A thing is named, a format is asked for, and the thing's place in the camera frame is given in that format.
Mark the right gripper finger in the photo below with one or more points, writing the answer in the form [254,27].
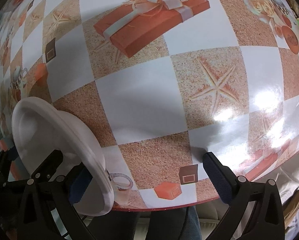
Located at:
[6,159]
[34,218]

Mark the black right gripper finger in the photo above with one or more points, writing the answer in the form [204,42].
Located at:
[266,220]
[70,190]

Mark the pink plate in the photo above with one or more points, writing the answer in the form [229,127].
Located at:
[6,144]

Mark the white cushioned seat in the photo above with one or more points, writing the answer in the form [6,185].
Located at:
[287,180]

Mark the patterned checkered tablecloth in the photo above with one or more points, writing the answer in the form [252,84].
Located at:
[149,85]

